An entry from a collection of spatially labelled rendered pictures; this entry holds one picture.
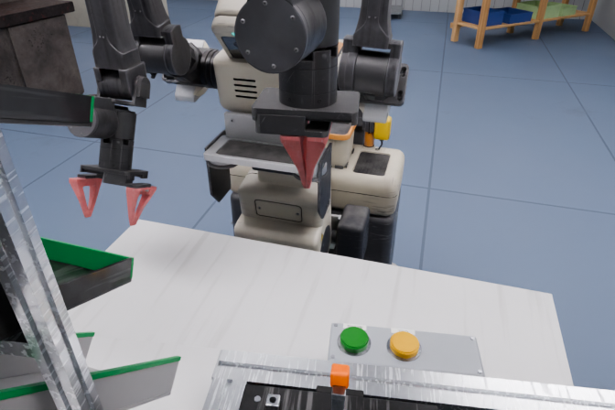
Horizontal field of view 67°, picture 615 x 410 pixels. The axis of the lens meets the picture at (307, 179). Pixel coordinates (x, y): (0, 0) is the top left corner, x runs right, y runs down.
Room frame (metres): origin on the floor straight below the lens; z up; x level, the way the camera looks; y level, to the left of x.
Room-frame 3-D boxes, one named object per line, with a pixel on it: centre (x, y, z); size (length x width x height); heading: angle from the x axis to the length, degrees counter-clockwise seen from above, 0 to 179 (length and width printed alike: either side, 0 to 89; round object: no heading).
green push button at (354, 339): (0.45, -0.07, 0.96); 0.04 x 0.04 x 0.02
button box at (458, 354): (0.44, -0.14, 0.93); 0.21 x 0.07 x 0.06; 83
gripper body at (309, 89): (0.44, 0.00, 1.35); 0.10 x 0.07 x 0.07; 82
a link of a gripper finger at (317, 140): (0.44, 0.01, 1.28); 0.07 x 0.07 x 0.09; 82
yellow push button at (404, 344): (0.44, -0.14, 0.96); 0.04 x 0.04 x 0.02
